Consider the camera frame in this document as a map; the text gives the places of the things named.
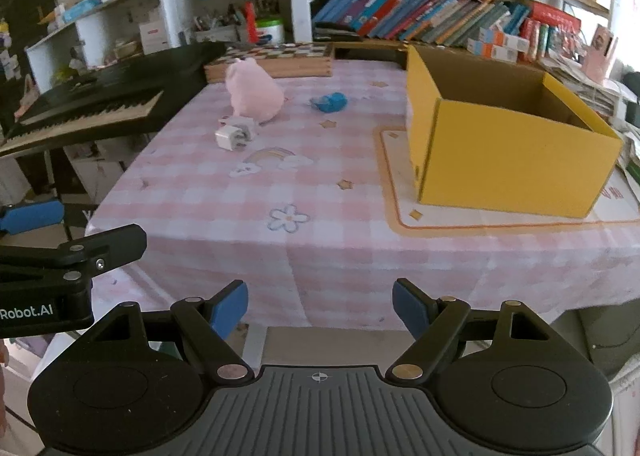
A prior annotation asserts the white charger plug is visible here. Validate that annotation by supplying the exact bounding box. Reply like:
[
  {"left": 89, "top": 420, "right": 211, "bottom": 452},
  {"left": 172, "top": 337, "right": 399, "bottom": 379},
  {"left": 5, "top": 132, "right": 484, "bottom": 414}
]
[{"left": 215, "top": 117, "right": 258, "bottom": 150}]

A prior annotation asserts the pink plush pig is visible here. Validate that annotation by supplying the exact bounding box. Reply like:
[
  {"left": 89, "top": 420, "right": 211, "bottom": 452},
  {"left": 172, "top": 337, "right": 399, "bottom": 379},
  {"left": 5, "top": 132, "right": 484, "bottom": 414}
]
[{"left": 224, "top": 57, "right": 285, "bottom": 124}]

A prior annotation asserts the pink checkered tablecloth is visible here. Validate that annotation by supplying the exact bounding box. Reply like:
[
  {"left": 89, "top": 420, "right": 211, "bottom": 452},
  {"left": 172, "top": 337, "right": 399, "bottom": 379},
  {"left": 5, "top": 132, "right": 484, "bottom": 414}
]
[{"left": 88, "top": 60, "right": 639, "bottom": 330}]

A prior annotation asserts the black Yamaha keyboard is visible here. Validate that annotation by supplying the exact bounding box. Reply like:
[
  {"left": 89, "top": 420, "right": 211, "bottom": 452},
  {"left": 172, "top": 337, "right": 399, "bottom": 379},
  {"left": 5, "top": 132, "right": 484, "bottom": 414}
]
[{"left": 1, "top": 42, "right": 227, "bottom": 157}]

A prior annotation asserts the yellow cardboard box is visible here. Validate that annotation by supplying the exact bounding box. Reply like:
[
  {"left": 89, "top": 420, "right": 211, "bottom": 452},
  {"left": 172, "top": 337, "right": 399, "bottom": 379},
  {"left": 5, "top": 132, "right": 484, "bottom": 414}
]
[{"left": 407, "top": 46, "right": 622, "bottom": 218}]

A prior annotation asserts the red bottle figurine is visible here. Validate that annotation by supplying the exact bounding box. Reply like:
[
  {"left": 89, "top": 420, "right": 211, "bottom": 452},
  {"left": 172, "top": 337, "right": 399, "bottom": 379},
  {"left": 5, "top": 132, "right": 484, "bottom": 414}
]
[{"left": 243, "top": 0, "right": 259, "bottom": 44}]

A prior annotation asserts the wooden chess board box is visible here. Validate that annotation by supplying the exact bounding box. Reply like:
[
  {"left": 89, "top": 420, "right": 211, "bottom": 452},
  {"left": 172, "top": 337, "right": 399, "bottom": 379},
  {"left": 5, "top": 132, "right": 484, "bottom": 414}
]
[{"left": 205, "top": 42, "right": 334, "bottom": 83}]

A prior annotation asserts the stack of papers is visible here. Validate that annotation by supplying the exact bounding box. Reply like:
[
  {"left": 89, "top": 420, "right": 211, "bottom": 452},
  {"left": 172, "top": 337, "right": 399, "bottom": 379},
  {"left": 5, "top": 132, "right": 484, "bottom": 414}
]
[{"left": 539, "top": 56, "right": 639, "bottom": 183}]

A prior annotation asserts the white green jar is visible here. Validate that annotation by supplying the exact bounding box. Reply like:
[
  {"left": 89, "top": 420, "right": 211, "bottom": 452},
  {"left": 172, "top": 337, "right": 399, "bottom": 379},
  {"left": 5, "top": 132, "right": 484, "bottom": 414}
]
[{"left": 256, "top": 16, "right": 285, "bottom": 46}]

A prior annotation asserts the pink pen holder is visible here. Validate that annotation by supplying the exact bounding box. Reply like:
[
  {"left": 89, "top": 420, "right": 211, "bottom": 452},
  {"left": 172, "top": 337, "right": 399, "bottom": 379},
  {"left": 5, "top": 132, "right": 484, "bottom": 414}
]
[{"left": 582, "top": 25, "right": 617, "bottom": 83}]

